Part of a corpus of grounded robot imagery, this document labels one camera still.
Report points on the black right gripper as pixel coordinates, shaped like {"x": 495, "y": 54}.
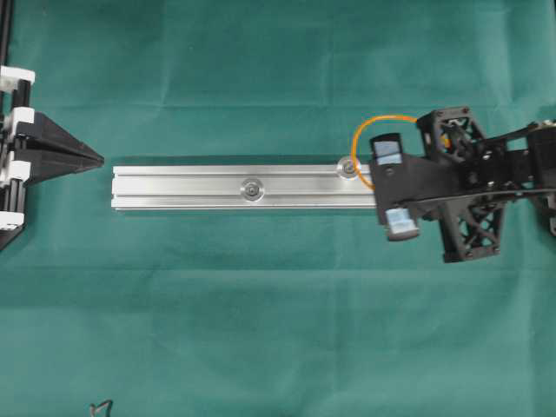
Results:
{"x": 470, "y": 228}

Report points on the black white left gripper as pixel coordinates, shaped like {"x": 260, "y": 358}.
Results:
{"x": 51, "y": 151}

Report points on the orange rubber band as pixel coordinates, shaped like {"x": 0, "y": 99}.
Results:
{"x": 357, "y": 134}

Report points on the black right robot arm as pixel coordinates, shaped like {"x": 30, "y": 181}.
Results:
{"x": 517, "y": 164}

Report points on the silver grooved shaft pulley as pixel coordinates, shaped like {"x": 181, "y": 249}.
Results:
{"x": 252, "y": 189}

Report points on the green table cloth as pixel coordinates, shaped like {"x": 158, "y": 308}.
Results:
{"x": 271, "y": 312}

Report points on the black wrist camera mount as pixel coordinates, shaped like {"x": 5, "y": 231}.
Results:
{"x": 399, "y": 179}

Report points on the silver aluminium extrusion rail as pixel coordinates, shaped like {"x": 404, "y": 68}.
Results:
{"x": 289, "y": 186}

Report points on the black bent wire clip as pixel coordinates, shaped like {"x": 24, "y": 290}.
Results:
{"x": 104, "y": 407}

